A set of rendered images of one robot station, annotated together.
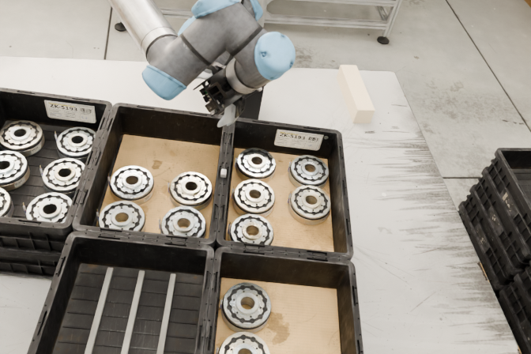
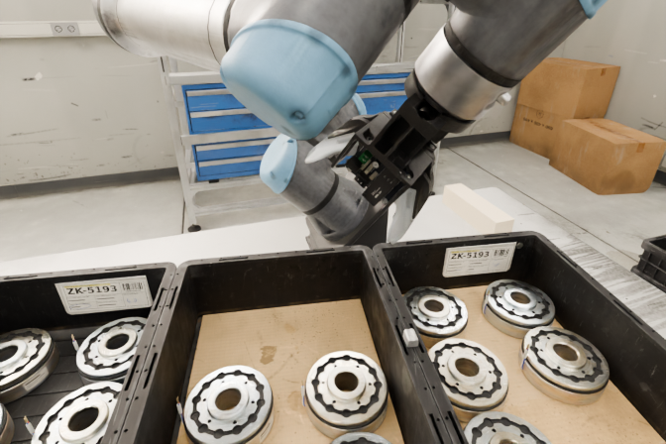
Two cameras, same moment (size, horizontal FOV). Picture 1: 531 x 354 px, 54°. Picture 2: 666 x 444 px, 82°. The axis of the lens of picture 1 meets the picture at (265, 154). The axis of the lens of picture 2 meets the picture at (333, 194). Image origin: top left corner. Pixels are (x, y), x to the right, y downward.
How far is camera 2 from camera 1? 0.77 m
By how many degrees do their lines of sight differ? 20
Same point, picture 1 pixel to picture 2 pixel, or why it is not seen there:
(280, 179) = (480, 329)
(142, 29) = not seen: outside the picture
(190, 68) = (369, 2)
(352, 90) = (474, 205)
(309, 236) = (606, 431)
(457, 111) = not seen: hidden behind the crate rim
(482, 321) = not seen: outside the picture
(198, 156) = (333, 323)
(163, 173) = (284, 368)
